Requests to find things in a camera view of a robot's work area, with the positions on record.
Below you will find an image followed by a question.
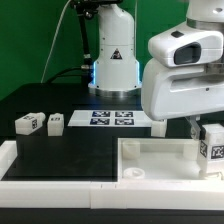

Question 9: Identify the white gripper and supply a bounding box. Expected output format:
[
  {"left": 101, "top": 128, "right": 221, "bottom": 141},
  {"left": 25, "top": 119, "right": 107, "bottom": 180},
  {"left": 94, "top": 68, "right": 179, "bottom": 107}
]
[{"left": 141, "top": 59, "right": 224, "bottom": 140}]

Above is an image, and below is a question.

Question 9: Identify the white square tabletop part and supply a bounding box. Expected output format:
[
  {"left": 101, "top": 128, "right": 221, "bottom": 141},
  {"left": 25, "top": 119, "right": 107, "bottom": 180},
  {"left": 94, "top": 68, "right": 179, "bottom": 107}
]
[{"left": 117, "top": 137, "right": 224, "bottom": 184}]

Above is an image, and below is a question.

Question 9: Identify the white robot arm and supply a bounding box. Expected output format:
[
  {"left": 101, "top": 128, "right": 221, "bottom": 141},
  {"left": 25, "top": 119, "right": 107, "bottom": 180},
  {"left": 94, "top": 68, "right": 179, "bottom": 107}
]
[{"left": 89, "top": 0, "right": 224, "bottom": 136}]

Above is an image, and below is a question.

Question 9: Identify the white U-shaped obstacle fence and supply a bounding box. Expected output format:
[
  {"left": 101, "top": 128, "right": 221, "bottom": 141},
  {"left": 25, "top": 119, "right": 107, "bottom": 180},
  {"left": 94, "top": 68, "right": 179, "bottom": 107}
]
[{"left": 0, "top": 141, "right": 224, "bottom": 210}]

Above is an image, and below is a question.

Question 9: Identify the white marker sheet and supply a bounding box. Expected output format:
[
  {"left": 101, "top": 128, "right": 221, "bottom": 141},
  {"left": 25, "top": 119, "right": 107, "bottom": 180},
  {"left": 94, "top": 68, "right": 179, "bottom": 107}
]
[{"left": 68, "top": 110, "right": 152, "bottom": 127}]

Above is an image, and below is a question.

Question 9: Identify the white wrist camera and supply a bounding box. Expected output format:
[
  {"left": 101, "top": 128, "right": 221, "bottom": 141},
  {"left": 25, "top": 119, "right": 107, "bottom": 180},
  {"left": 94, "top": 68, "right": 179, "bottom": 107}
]
[{"left": 148, "top": 22, "right": 223, "bottom": 67}]

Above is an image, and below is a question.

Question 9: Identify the black cable bundle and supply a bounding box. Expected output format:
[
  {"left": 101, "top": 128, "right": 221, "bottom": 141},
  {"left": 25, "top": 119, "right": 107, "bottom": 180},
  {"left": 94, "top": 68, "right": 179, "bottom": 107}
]
[{"left": 46, "top": 0, "right": 118, "bottom": 84}]

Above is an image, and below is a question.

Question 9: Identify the white cable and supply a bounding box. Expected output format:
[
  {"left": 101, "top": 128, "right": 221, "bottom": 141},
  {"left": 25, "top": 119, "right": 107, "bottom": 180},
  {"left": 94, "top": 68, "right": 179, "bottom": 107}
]
[{"left": 40, "top": 0, "right": 73, "bottom": 84}]

